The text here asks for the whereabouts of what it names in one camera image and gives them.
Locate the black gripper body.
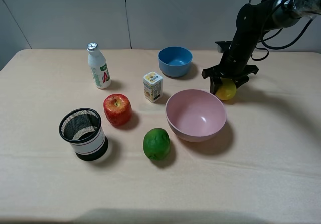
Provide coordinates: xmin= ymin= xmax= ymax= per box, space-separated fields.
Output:
xmin=202 ymin=28 xmax=259 ymax=80

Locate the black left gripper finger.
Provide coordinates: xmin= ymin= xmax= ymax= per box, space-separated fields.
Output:
xmin=209 ymin=75 xmax=223 ymax=95

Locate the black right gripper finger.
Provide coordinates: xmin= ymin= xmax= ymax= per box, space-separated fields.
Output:
xmin=233 ymin=75 xmax=249 ymax=89

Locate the yellow lemon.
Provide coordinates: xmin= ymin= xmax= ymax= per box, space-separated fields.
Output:
xmin=215 ymin=78 xmax=237 ymax=101

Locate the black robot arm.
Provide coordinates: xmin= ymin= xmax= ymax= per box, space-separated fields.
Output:
xmin=202 ymin=0 xmax=320 ymax=94

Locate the pink plastic bowl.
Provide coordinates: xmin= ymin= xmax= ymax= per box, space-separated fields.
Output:
xmin=165 ymin=89 xmax=227 ymax=142

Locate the blue plastic bowl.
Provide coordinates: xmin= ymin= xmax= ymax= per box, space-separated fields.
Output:
xmin=158 ymin=46 xmax=193 ymax=77

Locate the small yellow-white carton box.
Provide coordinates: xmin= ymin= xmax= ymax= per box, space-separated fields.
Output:
xmin=143 ymin=71 xmax=163 ymax=103

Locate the green lime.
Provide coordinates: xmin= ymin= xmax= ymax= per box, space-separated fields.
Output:
xmin=143 ymin=128 xmax=171 ymax=160

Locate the beige tablecloth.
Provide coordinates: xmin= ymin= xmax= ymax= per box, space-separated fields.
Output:
xmin=1 ymin=50 xmax=320 ymax=223

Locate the red apple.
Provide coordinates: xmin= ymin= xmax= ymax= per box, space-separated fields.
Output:
xmin=103 ymin=94 xmax=132 ymax=126

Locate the white yogurt drink bottle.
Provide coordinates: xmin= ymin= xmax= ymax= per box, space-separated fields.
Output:
xmin=87 ymin=42 xmax=111 ymax=89

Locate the black mesh pen holder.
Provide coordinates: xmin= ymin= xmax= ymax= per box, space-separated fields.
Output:
xmin=59 ymin=108 xmax=109 ymax=161

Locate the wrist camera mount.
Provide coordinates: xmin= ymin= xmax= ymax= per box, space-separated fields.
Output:
xmin=216 ymin=41 xmax=232 ymax=53

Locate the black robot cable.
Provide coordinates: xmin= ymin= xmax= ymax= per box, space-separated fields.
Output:
xmin=250 ymin=15 xmax=315 ymax=61

